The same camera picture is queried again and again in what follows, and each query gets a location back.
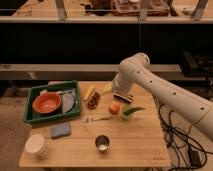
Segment metal cup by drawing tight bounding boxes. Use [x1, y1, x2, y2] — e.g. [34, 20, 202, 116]
[95, 135, 110, 153]

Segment black gripper finger pad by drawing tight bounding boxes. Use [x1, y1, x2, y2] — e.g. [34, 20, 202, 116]
[113, 94, 133, 103]

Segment green plastic dish tray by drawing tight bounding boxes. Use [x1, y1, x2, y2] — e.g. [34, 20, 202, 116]
[23, 80, 82, 125]

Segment blue sponge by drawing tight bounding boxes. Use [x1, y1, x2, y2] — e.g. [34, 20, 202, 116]
[51, 123, 71, 139]

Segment yellow corn cob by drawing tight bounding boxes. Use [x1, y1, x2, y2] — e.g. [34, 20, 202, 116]
[84, 85, 95, 101]

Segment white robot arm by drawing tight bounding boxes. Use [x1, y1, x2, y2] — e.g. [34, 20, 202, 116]
[112, 53, 213, 141]

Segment black power adapter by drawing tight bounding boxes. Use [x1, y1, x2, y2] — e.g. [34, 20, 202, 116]
[188, 149, 201, 167]

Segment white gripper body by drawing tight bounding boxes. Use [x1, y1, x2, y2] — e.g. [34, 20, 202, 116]
[112, 75, 132, 94]

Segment grey plate in tray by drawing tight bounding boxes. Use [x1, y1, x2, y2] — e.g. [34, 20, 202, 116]
[62, 93, 75, 113]

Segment metal fork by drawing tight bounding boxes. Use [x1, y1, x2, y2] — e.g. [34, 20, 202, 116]
[81, 116, 114, 123]

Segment red bowl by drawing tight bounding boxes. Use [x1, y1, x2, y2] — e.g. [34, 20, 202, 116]
[32, 94, 62, 115]

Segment orange fruit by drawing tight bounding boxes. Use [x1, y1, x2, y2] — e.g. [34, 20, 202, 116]
[108, 102, 120, 115]

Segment black cables on floor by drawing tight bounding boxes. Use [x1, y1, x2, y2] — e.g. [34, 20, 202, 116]
[157, 102, 213, 171]

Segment utensil in tray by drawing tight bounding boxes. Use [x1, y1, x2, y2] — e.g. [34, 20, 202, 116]
[39, 89, 75, 95]

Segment stack of white bowls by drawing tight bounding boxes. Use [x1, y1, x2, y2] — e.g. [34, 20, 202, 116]
[25, 134, 47, 156]

